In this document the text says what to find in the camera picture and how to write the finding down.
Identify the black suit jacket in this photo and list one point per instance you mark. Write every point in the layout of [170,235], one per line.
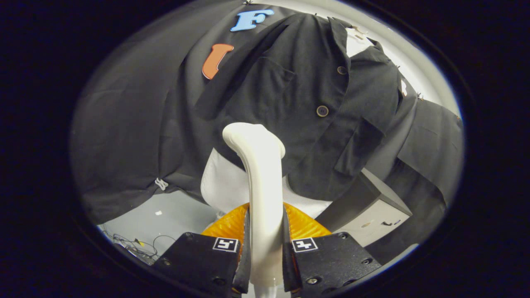
[290,124]

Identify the white garment steamer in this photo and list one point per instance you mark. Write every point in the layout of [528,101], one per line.
[265,186]

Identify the grey cabinet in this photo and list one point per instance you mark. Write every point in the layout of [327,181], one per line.
[372,215]

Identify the black backdrop cloth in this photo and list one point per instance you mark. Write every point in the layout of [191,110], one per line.
[124,124]

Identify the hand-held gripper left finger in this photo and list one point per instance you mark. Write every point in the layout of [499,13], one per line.
[198,260]

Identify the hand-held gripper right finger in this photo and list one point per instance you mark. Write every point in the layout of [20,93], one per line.
[331,260]

